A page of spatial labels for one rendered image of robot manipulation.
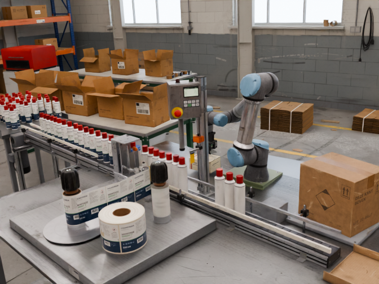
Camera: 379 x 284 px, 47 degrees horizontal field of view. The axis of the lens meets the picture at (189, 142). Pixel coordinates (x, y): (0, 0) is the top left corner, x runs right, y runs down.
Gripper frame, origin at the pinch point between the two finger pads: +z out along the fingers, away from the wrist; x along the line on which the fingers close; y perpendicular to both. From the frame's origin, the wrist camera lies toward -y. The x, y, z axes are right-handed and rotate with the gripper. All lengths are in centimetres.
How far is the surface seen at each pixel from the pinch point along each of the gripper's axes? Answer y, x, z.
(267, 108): -123, 341, 61
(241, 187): 54, -49, -14
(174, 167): 9.2, -42.6, -11.9
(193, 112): 16, -33, -41
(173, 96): 9, -40, -51
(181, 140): 6.0, -31.1, -23.8
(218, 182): 41, -48, -13
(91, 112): -192, 74, 13
